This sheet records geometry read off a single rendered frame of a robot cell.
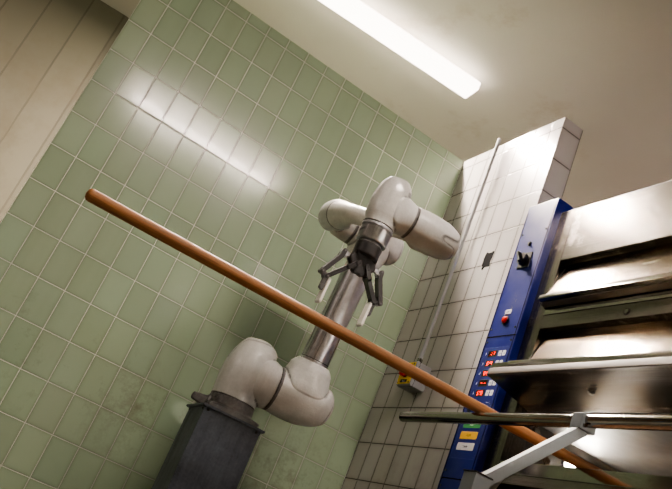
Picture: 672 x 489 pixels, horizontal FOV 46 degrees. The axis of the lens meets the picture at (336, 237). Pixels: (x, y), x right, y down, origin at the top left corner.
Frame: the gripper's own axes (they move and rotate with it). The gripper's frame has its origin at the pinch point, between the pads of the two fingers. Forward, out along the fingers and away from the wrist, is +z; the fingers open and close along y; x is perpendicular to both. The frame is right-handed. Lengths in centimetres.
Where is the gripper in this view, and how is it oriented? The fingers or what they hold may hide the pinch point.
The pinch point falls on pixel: (340, 310)
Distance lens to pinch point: 210.7
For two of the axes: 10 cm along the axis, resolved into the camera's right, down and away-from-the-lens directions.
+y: -8.2, -4.9, -3.0
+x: 4.1, -1.4, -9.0
